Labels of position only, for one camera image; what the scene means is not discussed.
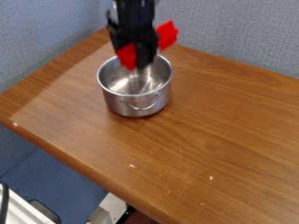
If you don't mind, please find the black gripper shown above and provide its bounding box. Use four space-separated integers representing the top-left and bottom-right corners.
107 0 157 69

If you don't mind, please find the red block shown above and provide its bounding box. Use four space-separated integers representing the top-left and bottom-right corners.
116 20 180 70

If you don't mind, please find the metal pot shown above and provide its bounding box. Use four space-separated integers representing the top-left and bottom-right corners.
96 55 173 117

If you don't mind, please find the white box under table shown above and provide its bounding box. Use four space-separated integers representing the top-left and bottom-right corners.
0 183 61 224

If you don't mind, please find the white table leg bracket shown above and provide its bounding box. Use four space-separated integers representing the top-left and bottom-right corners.
84 192 135 224

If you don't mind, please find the black cable loop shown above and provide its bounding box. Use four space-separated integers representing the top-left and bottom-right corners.
0 183 10 224

